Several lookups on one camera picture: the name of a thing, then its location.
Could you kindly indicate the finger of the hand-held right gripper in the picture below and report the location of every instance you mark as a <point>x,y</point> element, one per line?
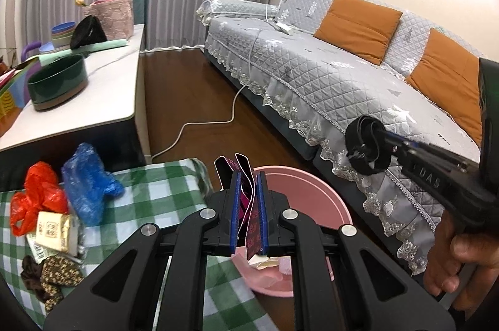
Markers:
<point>393,145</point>
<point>423,147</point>

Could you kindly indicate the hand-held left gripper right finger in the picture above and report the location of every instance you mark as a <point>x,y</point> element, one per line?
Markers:
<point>263,214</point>

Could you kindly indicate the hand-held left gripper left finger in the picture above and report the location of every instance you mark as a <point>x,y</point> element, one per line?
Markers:
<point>235,214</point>

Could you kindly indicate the pink black checked packet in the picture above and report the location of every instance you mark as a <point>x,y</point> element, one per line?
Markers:
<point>247,206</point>

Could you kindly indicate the pink basin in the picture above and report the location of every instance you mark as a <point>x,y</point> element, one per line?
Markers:
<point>312,198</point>

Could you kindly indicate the frosted plastic pouch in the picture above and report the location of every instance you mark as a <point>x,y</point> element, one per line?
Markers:
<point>285,265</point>

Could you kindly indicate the blue plastic bag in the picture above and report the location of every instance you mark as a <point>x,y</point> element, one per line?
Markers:
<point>84,183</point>

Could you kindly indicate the yellow tissue pack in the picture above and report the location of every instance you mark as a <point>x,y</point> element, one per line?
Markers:
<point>50,229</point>

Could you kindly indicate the brown floral cloth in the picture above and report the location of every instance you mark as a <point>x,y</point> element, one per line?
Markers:
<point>58,272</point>

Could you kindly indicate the red plastic bag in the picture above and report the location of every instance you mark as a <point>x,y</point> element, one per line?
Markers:
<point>39,186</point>

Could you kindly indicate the dark brown cloth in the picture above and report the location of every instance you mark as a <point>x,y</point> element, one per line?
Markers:
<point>29,272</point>

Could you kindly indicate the person's right hand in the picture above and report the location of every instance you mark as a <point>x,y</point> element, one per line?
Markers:
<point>467,268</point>

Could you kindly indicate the orange cushion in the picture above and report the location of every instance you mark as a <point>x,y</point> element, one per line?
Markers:
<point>358,27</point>
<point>448,81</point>

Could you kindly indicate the green checked tablecloth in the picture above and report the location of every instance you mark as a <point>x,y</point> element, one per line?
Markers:
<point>156,179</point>

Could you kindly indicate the grey quilted sofa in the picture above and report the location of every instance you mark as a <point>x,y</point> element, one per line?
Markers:
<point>312,73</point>

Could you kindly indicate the white power strip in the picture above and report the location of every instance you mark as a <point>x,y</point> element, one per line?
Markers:
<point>284,28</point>

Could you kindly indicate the white-topped coffee table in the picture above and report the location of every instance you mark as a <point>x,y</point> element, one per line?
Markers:
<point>97,101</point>

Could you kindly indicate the mint green mat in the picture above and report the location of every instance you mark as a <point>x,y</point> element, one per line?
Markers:
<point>109,44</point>

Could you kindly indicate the green round tin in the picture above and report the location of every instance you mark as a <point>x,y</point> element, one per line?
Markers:
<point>58,81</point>

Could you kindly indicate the pink quilted basket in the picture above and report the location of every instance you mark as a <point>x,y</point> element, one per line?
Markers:
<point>113,19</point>

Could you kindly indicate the black hat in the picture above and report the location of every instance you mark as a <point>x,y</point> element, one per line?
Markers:
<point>87,32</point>

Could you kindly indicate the stack of plastic bowls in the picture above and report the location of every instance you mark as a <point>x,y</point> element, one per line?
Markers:
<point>60,34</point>

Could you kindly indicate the colourful storage box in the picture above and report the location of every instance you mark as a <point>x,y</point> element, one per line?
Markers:
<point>11,97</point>

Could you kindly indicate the purple plastic item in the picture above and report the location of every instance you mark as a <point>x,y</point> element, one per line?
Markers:
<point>27,50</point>

